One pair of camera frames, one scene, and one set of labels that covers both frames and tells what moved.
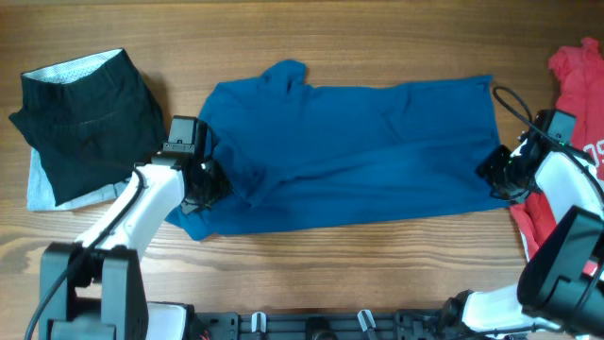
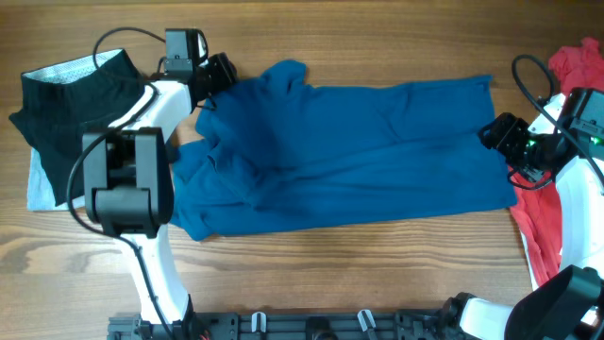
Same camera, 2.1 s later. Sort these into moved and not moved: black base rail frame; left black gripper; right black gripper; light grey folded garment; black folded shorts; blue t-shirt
Moved: right black gripper; left black gripper
Not moved: light grey folded garment; black base rail frame; black folded shorts; blue t-shirt
